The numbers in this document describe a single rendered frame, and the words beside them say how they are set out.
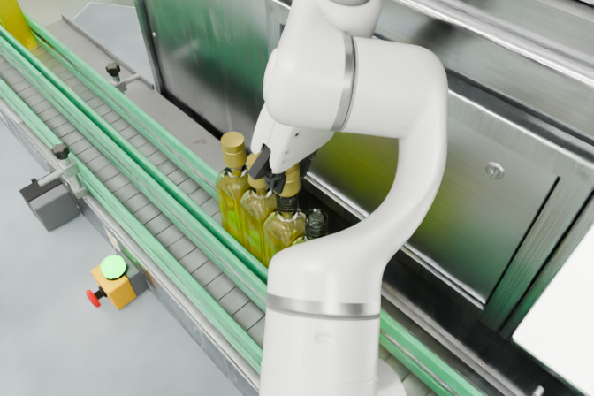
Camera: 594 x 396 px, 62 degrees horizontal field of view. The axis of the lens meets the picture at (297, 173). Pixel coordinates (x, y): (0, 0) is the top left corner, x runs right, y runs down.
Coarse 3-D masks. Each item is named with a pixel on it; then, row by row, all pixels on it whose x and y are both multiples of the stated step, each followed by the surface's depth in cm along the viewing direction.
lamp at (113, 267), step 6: (108, 258) 94; (114, 258) 94; (120, 258) 95; (102, 264) 94; (108, 264) 93; (114, 264) 93; (120, 264) 94; (102, 270) 93; (108, 270) 93; (114, 270) 93; (120, 270) 94; (108, 276) 93; (114, 276) 94; (120, 276) 94
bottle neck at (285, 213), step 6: (276, 198) 69; (282, 198) 67; (288, 198) 67; (294, 198) 67; (282, 204) 68; (288, 204) 67; (294, 204) 68; (282, 210) 69; (288, 210) 69; (294, 210) 69; (282, 216) 70; (288, 216) 69; (294, 216) 70
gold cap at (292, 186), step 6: (294, 168) 63; (288, 174) 63; (294, 174) 63; (288, 180) 63; (294, 180) 64; (288, 186) 64; (294, 186) 65; (300, 186) 66; (282, 192) 65; (288, 192) 65; (294, 192) 66
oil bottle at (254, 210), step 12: (240, 204) 75; (252, 204) 73; (264, 204) 73; (276, 204) 74; (240, 216) 78; (252, 216) 74; (264, 216) 73; (252, 228) 77; (252, 240) 80; (252, 252) 83; (264, 252) 80; (264, 264) 82
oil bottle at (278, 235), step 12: (276, 216) 71; (300, 216) 71; (264, 228) 73; (276, 228) 71; (288, 228) 70; (300, 228) 71; (264, 240) 76; (276, 240) 72; (288, 240) 70; (276, 252) 74
